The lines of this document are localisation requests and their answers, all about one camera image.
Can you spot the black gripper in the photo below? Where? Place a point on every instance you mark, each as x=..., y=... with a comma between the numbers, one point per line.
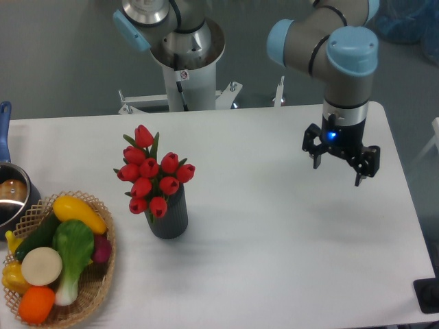
x=344, y=142

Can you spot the red tulip bouquet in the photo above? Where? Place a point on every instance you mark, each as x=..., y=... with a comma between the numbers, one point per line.
x=154, y=182

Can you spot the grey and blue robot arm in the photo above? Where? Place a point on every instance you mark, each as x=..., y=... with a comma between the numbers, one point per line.
x=332, y=45

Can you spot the dark grey ribbed vase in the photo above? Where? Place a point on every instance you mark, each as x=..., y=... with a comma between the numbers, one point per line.
x=175, y=221

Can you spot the blue plastic bag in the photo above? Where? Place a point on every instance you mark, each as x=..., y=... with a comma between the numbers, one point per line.
x=410, y=22

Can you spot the black device at table edge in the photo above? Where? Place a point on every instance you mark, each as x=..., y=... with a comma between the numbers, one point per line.
x=427, y=294

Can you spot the purple red onion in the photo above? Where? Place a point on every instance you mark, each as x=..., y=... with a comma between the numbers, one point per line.
x=102, y=249

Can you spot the woven wicker basket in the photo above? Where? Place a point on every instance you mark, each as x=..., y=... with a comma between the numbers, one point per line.
x=95, y=280

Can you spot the green bok choy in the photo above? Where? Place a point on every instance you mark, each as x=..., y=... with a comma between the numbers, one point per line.
x=74, y=241

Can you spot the yellow squash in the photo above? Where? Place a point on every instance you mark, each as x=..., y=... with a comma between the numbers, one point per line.
x=68, y=208

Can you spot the dark green cucumber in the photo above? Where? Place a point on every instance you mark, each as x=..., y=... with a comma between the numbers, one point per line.
x=41, y=237

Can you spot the white round radish slice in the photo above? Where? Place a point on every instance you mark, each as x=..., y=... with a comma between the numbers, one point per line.
x=41, y=266

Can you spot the orange fruit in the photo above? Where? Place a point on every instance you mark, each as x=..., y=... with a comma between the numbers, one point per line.
x=36, y=304

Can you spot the yellow banana tip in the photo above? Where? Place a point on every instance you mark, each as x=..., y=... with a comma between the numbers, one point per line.
x=12, y=241

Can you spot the yellow bell pepper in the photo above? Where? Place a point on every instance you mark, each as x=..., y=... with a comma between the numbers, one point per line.
x=13, y=278

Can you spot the white frame at right edge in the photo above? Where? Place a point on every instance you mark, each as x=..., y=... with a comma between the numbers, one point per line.
x=431, y=144

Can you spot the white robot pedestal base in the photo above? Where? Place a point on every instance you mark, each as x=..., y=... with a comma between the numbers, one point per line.
x=189, y=67

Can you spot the blue handled saucepan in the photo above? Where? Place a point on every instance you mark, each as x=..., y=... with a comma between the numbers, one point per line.
x=18, y=193

